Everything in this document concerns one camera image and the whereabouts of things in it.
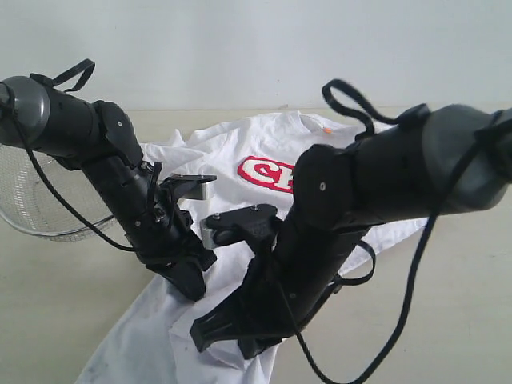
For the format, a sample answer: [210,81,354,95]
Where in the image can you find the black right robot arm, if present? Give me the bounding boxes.
[190,79,511,358]

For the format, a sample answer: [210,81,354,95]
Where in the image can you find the white t-shirt red print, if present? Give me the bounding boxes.
[75,110,431,384]

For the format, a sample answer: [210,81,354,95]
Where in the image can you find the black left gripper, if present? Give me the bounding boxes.
[123,161,217,301]

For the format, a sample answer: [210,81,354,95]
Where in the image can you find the metal wire mesh basket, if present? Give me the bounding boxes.
[1,145,116,242]

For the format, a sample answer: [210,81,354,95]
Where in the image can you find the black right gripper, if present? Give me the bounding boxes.
[190,215,356,359]

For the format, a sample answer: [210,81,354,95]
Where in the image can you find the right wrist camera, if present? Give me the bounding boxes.
[200,204,281,254]

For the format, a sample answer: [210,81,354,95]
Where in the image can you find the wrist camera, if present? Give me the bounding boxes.
[200,204,281,254]
[160,174,217,200]

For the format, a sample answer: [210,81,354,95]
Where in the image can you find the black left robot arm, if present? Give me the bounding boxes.
[1,59,216,301]

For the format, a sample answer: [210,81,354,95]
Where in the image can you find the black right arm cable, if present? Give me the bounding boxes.
[259,78,512,384]

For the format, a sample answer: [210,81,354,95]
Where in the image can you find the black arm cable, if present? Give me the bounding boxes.
[0,91,169,253]
[259,78,512,384]

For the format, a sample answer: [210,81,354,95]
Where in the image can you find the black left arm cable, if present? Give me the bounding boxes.
[0,91,169,253]

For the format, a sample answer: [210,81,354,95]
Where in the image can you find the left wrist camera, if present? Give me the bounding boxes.
[160,174,217,200]

